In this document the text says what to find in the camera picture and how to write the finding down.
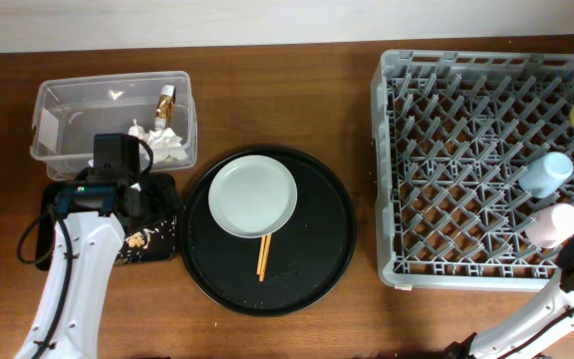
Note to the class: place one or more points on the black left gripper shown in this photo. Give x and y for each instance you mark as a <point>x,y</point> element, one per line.
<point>163,196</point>

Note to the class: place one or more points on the white tissue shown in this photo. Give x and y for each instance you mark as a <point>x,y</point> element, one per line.
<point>165,144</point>
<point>136,130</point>

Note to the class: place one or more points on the food scraps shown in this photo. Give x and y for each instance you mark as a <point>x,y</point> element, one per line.
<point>153,243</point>

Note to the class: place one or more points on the grey round plate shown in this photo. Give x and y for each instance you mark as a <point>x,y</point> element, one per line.
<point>252,196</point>

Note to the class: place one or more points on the wooden chopstick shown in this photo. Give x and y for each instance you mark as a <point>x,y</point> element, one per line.
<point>266,242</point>
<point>260,253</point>

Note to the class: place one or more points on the light blue cup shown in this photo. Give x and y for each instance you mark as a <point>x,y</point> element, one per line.
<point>547,174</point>

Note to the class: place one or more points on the pink cup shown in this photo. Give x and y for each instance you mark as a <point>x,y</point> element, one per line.
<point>552,225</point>

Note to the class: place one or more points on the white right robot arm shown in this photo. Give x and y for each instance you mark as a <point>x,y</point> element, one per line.
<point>545,319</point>

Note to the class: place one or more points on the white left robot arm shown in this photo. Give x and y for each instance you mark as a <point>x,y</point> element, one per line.
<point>96,226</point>

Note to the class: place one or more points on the clear plastic waste bin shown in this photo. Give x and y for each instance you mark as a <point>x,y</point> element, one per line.
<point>70,112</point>

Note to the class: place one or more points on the grey dishwasher rack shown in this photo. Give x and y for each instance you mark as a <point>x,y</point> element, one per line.
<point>454,132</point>

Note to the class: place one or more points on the black rectangular tray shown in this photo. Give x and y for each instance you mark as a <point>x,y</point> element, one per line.
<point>46,228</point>

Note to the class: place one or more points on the gold snack wrapper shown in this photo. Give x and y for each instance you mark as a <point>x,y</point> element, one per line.
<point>165,107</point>

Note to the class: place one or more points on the round black tray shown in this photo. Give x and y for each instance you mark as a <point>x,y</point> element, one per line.
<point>307,256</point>

